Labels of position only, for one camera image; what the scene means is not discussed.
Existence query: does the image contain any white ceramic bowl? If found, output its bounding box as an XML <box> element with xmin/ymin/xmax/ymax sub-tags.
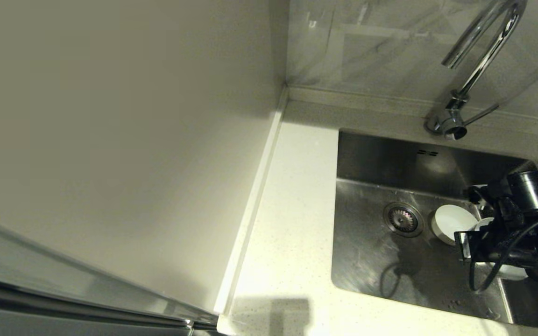
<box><xmin>431</xmin><ymin>204</ymin><xmax>481</xmax><ymax>246</ymax></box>
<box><xmin>474</xmin><ymin>217</ymin><xmax>529</xmax><ymax>281</ymax></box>

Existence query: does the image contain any stainless steel sink basin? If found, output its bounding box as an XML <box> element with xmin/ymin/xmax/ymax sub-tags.
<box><xmin>331</xmin><ymin>130</ymin><xmax>538</xmax><ymax>332</ymax></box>

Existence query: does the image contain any round metal drain strainer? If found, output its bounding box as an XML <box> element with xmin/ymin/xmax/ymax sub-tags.
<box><xmin>383</xmin><ymin>202</ymin><xmax>425</xmax><ymax>238</ymax></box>

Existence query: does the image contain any chrome gooseneck faucet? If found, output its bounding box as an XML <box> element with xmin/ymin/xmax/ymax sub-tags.
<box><xmin>425</xmin><ymin>0</ymin><xmax>529</xmax><ymax>140</ymax></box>

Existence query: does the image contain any white counter edge strip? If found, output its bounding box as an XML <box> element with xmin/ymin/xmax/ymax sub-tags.
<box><xmin>214</xmin><ymin>88</ymin><xmax>289</xmax><ymax>314</ymax></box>

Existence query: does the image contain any white cabinet side panel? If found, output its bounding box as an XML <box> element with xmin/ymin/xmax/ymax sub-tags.
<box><xmin>0</xmin><ymin>0</ymin><xmax>290</xmax><ymax>313</ymax></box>

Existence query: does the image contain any chrome faucet lever handle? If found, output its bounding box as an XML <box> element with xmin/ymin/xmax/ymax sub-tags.
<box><xmin>463</xmin><ymin>104</ymin><xmax>501</xmax><ymax>127</ymax></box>

